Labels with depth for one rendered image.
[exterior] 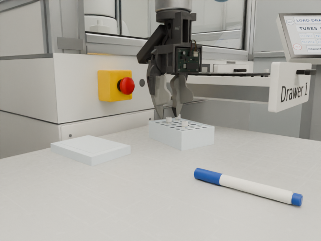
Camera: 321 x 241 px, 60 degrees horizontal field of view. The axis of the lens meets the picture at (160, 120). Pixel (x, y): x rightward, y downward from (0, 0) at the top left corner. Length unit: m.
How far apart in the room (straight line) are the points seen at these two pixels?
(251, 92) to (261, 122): 1.85
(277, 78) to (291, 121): 1.79
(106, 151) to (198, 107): 0.58
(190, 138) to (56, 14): 0.36
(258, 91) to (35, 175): 0.50
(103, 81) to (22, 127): 0.26
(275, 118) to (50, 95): 2.08
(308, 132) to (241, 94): 1.03
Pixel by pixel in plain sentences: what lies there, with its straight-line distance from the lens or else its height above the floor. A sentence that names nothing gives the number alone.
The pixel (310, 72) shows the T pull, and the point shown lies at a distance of 0.75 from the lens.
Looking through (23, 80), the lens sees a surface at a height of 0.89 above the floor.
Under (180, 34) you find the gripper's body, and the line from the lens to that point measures 0.55.
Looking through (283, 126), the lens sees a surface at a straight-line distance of 2.47.
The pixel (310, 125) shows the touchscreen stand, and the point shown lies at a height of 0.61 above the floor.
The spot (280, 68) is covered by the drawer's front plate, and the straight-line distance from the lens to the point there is 0.66.
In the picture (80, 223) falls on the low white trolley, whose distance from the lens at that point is 0.31.
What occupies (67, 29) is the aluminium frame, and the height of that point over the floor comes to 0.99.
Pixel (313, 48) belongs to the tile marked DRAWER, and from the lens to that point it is 1.57.
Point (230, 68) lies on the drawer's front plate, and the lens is 1.17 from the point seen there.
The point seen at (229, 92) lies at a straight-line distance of 0.72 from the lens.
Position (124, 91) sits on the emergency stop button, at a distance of 0.63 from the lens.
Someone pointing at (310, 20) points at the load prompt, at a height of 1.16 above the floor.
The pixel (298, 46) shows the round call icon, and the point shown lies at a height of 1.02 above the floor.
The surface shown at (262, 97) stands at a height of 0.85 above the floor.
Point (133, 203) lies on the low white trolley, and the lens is 0.34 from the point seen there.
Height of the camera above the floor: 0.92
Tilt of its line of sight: 11 degrees down
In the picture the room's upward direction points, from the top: straight up
